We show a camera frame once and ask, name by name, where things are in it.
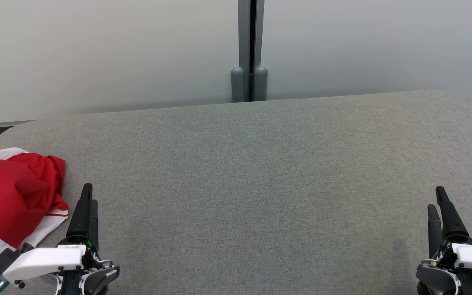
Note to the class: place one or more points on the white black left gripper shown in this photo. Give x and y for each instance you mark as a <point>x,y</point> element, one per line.
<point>43,262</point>

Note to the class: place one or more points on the red white printed jersey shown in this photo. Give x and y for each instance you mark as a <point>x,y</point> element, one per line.
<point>19,196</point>

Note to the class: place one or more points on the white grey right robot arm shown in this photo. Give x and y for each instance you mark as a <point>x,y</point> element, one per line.
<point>436,280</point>

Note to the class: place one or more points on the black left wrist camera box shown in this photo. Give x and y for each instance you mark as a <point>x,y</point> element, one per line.
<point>4,258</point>

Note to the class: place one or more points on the grey rounded post foot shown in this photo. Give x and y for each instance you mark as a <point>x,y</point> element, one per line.
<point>237,84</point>
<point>261,82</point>

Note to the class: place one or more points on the grey metal partition post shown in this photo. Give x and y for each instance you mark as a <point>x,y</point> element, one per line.
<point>244,32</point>

